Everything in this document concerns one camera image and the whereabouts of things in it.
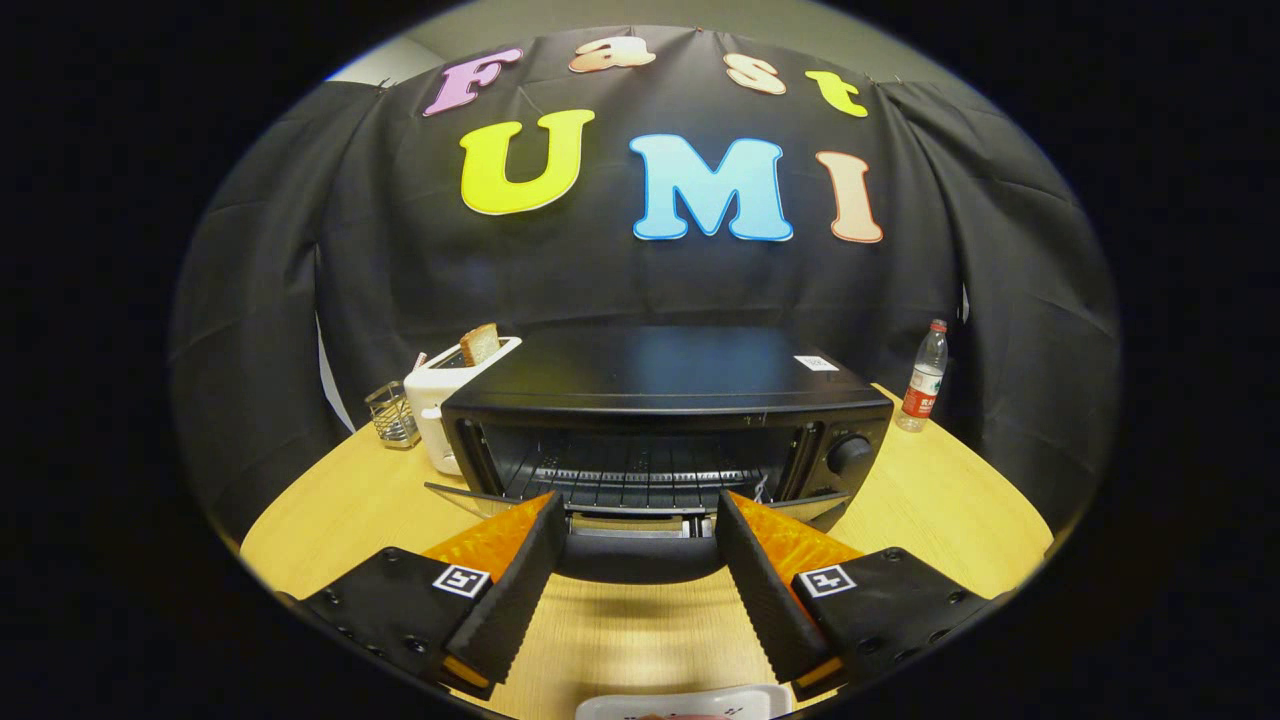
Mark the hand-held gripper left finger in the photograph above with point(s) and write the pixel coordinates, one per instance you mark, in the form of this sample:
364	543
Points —
520	590

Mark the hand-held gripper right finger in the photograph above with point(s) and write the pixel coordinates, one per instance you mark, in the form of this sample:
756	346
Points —
765	590

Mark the white square plate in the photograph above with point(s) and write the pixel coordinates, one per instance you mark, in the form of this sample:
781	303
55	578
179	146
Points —
700	703

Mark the black toaster oven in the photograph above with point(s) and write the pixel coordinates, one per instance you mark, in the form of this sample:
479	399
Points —
650	370

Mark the white bread toaster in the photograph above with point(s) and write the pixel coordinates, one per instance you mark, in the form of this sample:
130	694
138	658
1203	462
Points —
435	400

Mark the brown bread slice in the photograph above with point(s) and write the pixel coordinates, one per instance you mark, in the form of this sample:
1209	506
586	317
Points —
481	344

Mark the clear water bottle red label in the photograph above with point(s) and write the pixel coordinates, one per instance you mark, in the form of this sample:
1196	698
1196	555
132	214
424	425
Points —
923	380

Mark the black backdrop cloth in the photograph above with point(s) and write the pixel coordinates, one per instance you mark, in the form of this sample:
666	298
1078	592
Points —
640	280

